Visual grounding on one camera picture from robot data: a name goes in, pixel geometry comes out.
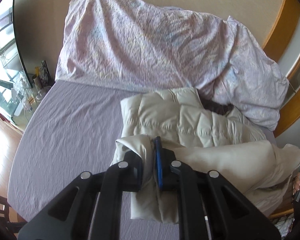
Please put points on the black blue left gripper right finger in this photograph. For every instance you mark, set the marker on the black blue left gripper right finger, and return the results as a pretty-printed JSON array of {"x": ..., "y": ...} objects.
[{"x": 209, "y": 206}]

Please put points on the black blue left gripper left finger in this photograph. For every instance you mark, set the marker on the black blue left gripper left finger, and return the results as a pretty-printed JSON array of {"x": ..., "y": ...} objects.
[{"x": 90, "y": 206}]

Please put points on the beige puffer down jacket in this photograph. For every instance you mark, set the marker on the beige puffer down jacket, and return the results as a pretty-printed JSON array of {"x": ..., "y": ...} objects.
[{"x": 195, "y": 149}]

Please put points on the person's right hand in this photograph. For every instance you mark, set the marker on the person's right hand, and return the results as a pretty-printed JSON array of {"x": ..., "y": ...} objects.
[{"x": 296, "y": 184}]

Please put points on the purple bed sheet mattress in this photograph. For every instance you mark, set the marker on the purple bed sheet mattress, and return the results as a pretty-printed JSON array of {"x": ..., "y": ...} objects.
[{"x": 76, "y": 127}]

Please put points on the dark wooden chair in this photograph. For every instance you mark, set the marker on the dark wooden chair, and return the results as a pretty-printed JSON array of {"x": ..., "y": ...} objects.
[{"x": 8, "y": 229}]

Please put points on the white round dish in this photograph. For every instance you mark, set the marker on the white round dish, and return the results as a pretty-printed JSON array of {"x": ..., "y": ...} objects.
[{"x": 42, "y": 93}]

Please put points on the clear pump bottle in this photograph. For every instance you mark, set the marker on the clear pump bottle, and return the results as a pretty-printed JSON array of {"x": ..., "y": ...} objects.
[{"x": 28, "y": 99}]

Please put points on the glass tv stand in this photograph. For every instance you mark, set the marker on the glass tv stand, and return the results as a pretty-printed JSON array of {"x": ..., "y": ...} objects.
[{"x": 12, "y": 106}]

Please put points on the dark metal cup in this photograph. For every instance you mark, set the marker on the dark metal cup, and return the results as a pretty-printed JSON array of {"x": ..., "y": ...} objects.
[{"x": 37, "y": 82}]

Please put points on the floral pink duvet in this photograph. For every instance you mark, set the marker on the floral pink duvet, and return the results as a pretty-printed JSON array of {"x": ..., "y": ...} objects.
[{"x": 136, "y": 46}]

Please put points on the large flat screen television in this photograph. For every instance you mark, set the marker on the large flat screen television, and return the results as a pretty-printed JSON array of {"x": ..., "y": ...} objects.
[{"x": 11, "y": 63}]

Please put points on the wooden door frame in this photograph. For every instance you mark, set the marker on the wooden door frame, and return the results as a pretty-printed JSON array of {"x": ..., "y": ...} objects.
[{"x": 283, "y": 46}]

